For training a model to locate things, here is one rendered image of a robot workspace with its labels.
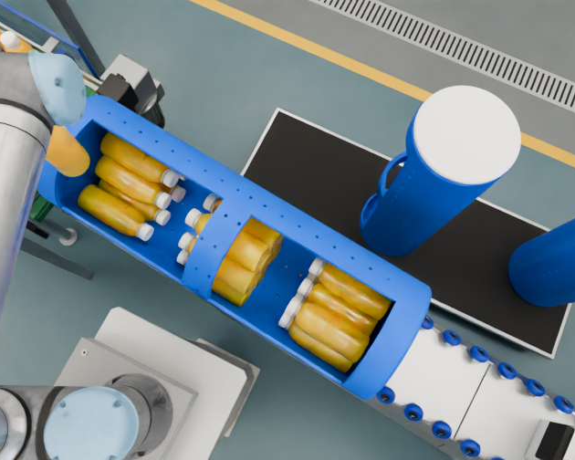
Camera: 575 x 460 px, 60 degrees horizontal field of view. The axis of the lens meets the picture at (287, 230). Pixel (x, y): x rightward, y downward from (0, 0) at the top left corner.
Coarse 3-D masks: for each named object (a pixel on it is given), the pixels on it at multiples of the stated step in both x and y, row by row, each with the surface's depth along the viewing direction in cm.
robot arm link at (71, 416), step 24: (48, 408) 73; (72, 408) 71; (96, 408) 72; (120, 408) 73; (144, 408) 82; (48, 432) 70; (72, 432) 71; (96, 432) 71; (120, 432) 72; (144, 432) 81; (48, 456) 72; (72, 456) 70; (96, 456) 70; (120, 456) 73
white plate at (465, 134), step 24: (432, 96) 132; (456, 96) 132; (480, 96) 132; (432, 120) 130; (456, 120) 130; (480, 120) 130; (504, 120) 130; (432, 144) 128; (456, 144) 128; (480, 144) 128; (504, 144) 128; (432, 168) 127; (456, 168) 126; (480, 168) 127; (504, 168) 127
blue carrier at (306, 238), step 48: (96, 96) 113; (96, 144) 124; (144, 144) 107; (48, 192) 110; (192, 192) 129; (240, 192) 106; (288, 240) 125; (336, 240) 105; (192, 288) 108; (288, 288) 126; (384, 288) 100; (288, 336) 117; (384, 336) 96; (384, 384) 98
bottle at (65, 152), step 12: (60, 132) 89; (60, 144) 90; (72, 144) 94; (48, 156) 91; (60, 156) 92; (72, 156) 95; (84, 156) 100; (60, 168) 97; (72, 168) 98; (84, 168) 101
